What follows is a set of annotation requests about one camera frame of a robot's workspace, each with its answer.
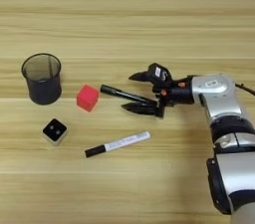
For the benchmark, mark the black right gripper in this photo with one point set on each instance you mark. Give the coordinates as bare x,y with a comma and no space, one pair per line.
179,93

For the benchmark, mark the red cube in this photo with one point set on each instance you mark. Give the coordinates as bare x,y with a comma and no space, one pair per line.
88,98

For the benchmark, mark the small black and white cube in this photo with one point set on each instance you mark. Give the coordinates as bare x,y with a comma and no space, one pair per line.
54,130

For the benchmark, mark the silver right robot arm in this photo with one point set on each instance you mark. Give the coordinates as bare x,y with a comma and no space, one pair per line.
219,98

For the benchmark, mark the black marker pen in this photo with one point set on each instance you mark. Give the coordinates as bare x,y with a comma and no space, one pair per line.
116,92

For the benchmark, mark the white marker black cap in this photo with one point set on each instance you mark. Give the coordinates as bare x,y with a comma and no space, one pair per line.
119,144

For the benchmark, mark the black mesh pen cup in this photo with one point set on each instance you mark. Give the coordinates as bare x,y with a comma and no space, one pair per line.
43,92

